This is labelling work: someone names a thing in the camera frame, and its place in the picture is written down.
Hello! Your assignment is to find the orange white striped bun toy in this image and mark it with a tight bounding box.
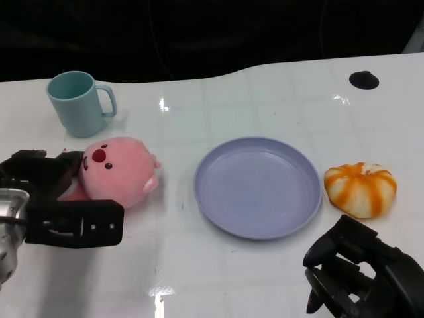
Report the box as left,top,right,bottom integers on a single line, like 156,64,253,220
323,162,398,219

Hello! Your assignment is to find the pink plush beaver doll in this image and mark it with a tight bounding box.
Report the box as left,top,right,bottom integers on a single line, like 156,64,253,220
58,136,163,209

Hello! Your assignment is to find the black round table grommet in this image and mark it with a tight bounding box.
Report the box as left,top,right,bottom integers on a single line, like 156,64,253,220
348,70,380,90

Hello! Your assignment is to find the white panel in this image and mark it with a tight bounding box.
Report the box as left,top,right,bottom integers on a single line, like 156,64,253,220
402,19,424,54

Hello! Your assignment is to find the teal plastic mug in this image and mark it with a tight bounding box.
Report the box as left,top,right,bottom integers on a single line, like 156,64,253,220
45,70,118,138

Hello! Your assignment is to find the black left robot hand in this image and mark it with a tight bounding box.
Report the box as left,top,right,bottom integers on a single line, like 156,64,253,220
0,149,125,248

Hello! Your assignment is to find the lavender plastic plate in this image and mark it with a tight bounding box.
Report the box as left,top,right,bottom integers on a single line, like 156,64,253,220
193,136,323,240

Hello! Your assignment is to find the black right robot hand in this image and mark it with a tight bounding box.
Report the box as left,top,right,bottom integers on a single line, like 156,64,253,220
303,214,424,318

